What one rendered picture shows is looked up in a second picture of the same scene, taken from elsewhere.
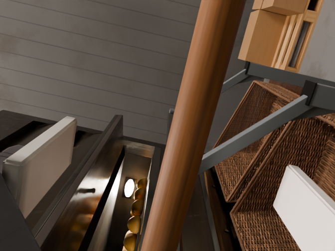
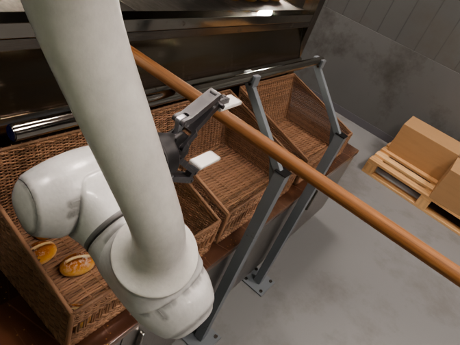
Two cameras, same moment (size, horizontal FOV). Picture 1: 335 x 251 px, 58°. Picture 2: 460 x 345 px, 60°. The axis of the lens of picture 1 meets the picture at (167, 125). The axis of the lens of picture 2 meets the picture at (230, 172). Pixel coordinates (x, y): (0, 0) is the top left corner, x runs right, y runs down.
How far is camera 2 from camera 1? 64 cm
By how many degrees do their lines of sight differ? 32
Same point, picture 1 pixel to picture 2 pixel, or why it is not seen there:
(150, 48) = not seen: outside the picture
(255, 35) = (430, 143)
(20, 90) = not seen: outside the picture
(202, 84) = (251, 138)
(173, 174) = (226, 119)
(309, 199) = (209, 161)
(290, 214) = (207, 155)
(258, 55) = (404, 140)
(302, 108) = (274, 166)
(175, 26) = not seen: outside the picture
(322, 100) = (275, 178)
